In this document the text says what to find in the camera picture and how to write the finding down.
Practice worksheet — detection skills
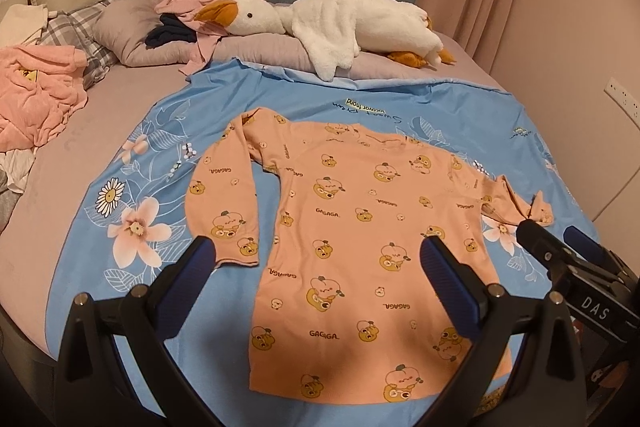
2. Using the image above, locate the orange cartoon print shirt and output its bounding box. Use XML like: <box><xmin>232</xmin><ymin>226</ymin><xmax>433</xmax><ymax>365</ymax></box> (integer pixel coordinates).
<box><xmin>186</xmin><ymin>107</ymin><xmax>554</xmax><ymax>405</ymax></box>

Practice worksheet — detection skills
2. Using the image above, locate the white grey clothes heap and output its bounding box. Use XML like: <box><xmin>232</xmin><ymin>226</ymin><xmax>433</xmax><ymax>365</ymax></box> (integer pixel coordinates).
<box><xmin>0</xmin><ymin>148</ymin><xmax>36</xmax><ymax>232</ymax></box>

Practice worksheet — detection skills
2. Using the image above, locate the pink crumpled clothes pile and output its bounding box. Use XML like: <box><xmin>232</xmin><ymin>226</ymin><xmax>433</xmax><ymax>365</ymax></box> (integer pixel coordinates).
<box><xmin>1</xmin><ymin>46</ymin><xmax>88</xmax><ymax>152</ymax></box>

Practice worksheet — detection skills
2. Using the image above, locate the blue floral quilt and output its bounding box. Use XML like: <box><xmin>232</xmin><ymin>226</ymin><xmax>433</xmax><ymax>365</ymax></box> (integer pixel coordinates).
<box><xmin>44</xmin><ymin>60</ymin><xmax>596</xmax><ymax>426</ymax></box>

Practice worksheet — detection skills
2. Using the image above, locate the dark navy garment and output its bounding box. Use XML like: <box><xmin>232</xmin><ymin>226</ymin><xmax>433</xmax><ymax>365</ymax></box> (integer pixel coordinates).
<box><xmin>144</xmin><ymin>13</ymin><xmax>198</xmax><ymax>49</ymax></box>

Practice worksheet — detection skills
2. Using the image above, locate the plaid grey pillow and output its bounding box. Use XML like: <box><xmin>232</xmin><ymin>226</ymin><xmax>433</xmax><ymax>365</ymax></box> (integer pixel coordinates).
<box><xmin>38</xmin><ymin>0</ymin><xmax>120</xmax><ymax>90</ymax></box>

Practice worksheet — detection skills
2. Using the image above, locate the pink garment on pillow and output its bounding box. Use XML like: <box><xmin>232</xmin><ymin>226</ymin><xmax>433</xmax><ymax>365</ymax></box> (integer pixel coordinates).
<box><xmin>155</xmin><ymin>0</ymin><xmax>227</xmax><ymax>76</ymax></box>

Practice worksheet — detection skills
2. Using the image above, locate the white goose plush toy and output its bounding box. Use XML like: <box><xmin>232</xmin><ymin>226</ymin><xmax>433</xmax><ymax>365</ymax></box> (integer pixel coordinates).
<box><xmin>194</xmin><ymin>0</ymin><xmax>456</xmax><ymax>81</ymax></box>

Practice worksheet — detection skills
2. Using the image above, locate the white folded cloth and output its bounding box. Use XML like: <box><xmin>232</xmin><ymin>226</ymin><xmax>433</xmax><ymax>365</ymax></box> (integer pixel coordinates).
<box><xmin>0</xmin><ymin>4</ymin><xmax>50</xmax><ymax>48</ymax></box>

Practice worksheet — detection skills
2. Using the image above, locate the white wall socket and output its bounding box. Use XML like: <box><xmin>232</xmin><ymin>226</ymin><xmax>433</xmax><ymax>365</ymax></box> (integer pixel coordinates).
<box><xmin>604</xmin><ymin>78</ymin><xmax>640</xmax><ymax>128</ymax></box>

